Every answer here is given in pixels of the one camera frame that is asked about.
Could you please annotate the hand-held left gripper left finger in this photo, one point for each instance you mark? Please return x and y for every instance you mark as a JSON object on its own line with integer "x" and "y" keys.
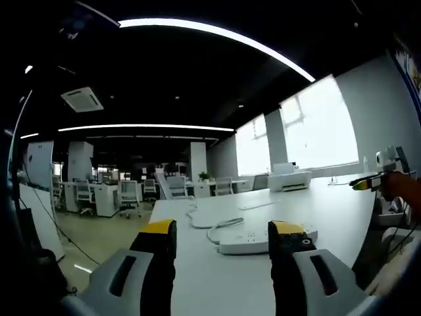
{"x": 131, "y": 283}

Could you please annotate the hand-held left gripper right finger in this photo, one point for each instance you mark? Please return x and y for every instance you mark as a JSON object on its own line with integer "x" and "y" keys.
{"x": 296, "y": 286}

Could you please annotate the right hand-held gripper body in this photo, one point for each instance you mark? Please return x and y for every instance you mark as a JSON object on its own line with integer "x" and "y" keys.
{"x": 393, "y": 159}

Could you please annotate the white power strip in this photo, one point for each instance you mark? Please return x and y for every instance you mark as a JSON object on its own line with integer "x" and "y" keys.
{"x": 243, "y": 242}

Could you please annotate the long ceiling light strip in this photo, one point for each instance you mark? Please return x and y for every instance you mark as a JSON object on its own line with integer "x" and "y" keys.
{"x": 230, "y": 33}
{"x": 148, "y": 127}

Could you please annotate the person's right hand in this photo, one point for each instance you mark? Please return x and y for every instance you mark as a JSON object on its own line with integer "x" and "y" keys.
{"x": 403, "y": 186}

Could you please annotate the large bright window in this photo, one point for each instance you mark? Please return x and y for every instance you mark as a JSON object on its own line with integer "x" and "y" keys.
{"x": 319, "y": 131}
{"x": 253, "y": 148}

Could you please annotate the white table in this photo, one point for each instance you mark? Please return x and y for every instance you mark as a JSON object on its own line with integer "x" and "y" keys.
{"x": 223, "y": 283}

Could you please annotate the white printer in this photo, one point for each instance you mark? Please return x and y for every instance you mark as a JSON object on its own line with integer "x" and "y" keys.
{"x": 289, "y": 179}

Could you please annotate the white mesh office chair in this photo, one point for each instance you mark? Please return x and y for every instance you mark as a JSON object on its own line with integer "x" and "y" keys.
{"x": 223, "y": 186}
{"x": 129, "y": 194}
{"x": 84, "y": 194}
{"x": 149, "y": 187}

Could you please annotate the person in beige shirt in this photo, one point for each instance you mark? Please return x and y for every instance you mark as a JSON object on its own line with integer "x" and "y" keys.
{"x": 391, "y": 273}

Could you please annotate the white partition panel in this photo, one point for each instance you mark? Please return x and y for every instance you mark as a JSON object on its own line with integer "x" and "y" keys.
{"x": 42, "y": 224}

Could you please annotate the green potted plant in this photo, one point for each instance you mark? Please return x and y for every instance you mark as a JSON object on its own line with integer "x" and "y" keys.
{"x": 204, "y": 177}

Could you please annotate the ceiling air conditioner unit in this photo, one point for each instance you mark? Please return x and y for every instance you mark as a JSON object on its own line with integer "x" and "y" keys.
{"x": 82, "y": 98}

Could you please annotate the blue white wall poster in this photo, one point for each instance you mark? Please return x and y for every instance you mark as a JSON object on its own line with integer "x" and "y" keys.
{"x": 408, "y": 69}

